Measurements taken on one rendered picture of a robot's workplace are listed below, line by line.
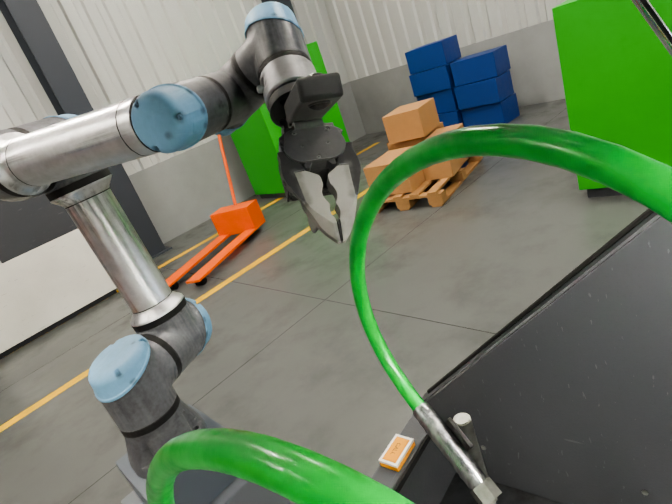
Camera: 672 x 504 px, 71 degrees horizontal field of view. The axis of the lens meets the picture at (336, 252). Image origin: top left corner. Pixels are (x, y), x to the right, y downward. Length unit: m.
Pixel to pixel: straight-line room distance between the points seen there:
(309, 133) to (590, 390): 0.43
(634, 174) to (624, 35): 3.32
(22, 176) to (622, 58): 3.24
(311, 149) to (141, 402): 0.58
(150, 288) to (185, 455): 0.81
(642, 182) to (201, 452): 0.17
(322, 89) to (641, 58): 3.10
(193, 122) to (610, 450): 0.62
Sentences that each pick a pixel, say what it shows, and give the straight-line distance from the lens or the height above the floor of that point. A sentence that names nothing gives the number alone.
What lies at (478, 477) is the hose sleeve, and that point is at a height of 1.12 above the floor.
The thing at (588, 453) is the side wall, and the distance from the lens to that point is 0.70.
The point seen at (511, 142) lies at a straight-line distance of 0.21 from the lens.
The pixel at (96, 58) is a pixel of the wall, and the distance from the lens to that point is 6.93.
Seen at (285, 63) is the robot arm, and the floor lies 1.48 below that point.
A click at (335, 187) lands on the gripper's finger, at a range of 0.53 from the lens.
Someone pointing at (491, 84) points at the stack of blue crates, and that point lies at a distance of 6.54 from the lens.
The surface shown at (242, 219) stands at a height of 0.23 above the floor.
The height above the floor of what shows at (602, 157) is 1.41.
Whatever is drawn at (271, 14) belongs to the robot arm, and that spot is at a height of 1.55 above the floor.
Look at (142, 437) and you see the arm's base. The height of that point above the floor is 0.98.
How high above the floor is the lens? 1.47
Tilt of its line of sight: 21 degrees down
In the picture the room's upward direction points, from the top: 20 degrees counter-clockwise
